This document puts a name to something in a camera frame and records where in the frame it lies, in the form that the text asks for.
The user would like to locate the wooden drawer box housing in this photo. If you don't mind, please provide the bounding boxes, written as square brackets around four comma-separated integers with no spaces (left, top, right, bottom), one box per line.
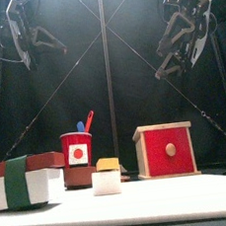
[130,119,202,182]

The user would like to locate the blue toy spoon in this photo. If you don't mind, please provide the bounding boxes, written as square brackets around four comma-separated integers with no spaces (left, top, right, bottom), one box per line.
[75,120,86,134]

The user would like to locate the red toy cup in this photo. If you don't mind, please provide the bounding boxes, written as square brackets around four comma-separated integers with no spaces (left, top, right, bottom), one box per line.
[59,129,96,171]

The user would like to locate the yellow egg toy sushi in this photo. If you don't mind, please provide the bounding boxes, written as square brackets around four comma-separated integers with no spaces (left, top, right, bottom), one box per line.
[89,156,124,197]

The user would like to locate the white cutting board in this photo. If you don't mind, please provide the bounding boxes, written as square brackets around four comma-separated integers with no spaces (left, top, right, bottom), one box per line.
[0,170,226,226]

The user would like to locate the red green-banded toy sushi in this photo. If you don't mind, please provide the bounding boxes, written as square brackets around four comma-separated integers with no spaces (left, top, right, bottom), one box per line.
[0,149,71,212]

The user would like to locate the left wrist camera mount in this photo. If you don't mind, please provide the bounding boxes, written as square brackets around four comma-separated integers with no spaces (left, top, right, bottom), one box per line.
[4,0,35,74]

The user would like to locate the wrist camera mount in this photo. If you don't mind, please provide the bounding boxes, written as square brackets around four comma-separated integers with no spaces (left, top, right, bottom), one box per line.
[183,0,220,68]
[4,0,35,74]

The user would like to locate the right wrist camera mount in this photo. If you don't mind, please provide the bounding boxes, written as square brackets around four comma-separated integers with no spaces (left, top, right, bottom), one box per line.
[183,0,220,68]

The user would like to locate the grey vertical frame pole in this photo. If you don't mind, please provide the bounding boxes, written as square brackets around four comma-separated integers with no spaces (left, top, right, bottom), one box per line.
[97,0,121,158]

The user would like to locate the thin diagonal brace cable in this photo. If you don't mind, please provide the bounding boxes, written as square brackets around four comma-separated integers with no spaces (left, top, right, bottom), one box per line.
[69,0,226,171]
[0,0,156,160]

